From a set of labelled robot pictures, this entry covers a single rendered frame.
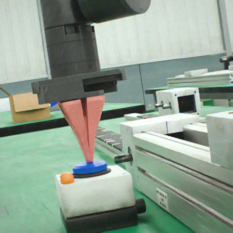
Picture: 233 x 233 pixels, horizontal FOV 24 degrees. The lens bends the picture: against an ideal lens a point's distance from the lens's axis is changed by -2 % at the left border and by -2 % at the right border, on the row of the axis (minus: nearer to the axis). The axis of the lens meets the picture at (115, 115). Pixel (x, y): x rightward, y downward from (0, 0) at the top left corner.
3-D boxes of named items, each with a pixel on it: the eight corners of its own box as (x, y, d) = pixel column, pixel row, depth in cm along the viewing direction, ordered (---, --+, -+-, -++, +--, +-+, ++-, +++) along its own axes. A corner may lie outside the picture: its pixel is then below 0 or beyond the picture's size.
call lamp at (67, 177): (60, 182, 60) (58, 171, 60) (73, 180, 61) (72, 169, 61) (61, 184, 59) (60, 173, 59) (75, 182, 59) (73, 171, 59)
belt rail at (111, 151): (72, 131, 191) (70, 123, 191) (82, 130, 192) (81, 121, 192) (131, 170, 97) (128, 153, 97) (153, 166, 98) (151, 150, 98)
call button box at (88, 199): (61, 221, 67) (53, 172, 67) (138, 207, 69) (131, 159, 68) (68, 238, 59) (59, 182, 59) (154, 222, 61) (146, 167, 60)
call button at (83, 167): (72, 179, 65) (69, 163, 65) (105, 173, 66) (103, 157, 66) (76, 184, 61) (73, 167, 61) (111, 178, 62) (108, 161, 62)
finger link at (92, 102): (115, 162, 60) (102, 76, 60) (50, 173, 59) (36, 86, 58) (105, 155, 67) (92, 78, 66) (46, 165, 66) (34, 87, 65)
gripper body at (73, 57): (128, 83, 60) (117, 17, 60) (35, 99, 59) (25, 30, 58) (117, 85, 67) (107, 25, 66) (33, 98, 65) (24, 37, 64)
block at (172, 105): (160, 120, 184) (157, 92, 183) (193, 115, 185) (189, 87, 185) (168, 123, 174) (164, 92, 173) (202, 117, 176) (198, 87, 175)
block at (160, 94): (153, 119, 195) (149, 92, 195) (182, 114, 198) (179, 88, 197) (162, 120, 186) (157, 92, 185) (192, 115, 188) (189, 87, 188)
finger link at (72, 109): (137, 158, 61) (124, 73, 60) (72, 169, 59) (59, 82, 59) (124, 152, 67) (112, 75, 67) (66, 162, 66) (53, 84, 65)
